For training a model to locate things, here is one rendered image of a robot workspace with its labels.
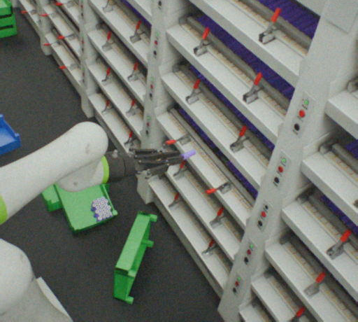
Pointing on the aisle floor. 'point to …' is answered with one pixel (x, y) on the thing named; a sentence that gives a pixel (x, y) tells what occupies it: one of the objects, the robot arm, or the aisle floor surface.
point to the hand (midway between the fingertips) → (172, 158)
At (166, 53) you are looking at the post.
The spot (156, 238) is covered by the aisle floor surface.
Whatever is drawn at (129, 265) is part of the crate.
